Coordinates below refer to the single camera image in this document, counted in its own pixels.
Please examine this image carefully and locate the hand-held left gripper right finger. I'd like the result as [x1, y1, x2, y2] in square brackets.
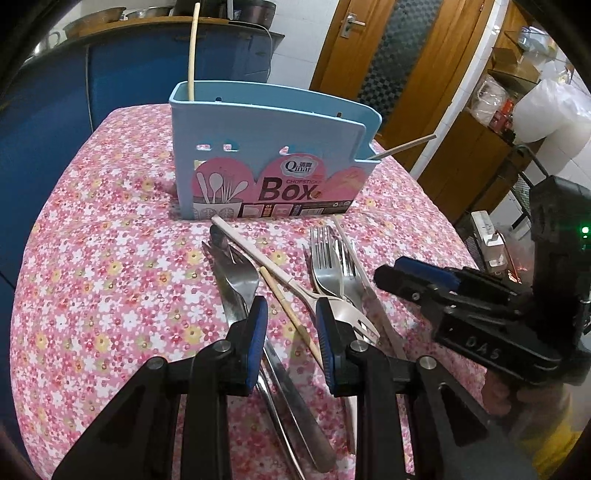
[315, 296, 541, 480]

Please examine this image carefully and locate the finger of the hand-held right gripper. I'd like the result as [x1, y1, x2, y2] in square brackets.
[394, 257, 522, 298]
[373, 264, 462, 315]

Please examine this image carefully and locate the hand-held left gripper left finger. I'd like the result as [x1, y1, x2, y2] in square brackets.
[51, 295, 269, 480]

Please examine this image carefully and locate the beige plastic spoon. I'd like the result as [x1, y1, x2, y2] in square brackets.
[211, 216, 382, 344]

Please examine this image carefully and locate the steel fork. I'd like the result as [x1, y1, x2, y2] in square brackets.
[344, 318, 383, 347]
[309, 225, 343, 303]
[332, 237, 371, 317]

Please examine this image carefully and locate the wooden chopstick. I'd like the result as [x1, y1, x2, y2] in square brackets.
[259, 265, 326, 370]
[187, 2, 202, 101]
[366, 134, 437, 162]

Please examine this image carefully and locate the blue plastic utensil box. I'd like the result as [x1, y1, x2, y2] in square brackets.
[168, 80, 383, 221]

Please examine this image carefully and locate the person's right hand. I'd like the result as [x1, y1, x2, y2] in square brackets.
[482, 369, 561, 437]

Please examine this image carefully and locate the white power strip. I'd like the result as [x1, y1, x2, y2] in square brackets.
[471, 210, 509, 274]

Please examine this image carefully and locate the wooden shelf unit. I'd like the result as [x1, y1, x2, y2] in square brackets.
[455, 28, 578, 222]

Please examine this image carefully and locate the white plastic bag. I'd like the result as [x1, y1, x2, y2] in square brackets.
[512, 78, 591, 145]

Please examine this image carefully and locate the pink floral tablecloth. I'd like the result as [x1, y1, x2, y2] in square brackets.
[9, 104, 490, 480]

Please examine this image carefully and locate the cardboard box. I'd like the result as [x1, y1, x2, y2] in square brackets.
[489, 46, 541, 80]

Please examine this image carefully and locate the wooden door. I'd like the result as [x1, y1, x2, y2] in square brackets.
[309, 0, 491, 139]

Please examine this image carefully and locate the blue kitchen cabinet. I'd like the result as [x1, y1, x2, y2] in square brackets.
[0, 18, 284, 296]

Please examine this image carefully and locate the black rice cooker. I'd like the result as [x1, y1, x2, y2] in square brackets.
[231, 0, 278, 28]

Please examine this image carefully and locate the steel colander bowl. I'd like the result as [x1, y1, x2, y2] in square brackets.
[64, 7, 125, 38]

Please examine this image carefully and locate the steel kettle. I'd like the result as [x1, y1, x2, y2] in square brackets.
[25, 30, 63, 63]

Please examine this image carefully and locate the black wire rack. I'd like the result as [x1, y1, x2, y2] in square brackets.
[496, 144, 555, 241]

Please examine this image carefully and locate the white power cable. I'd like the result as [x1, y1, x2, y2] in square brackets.
[231, 18, 274, 86]

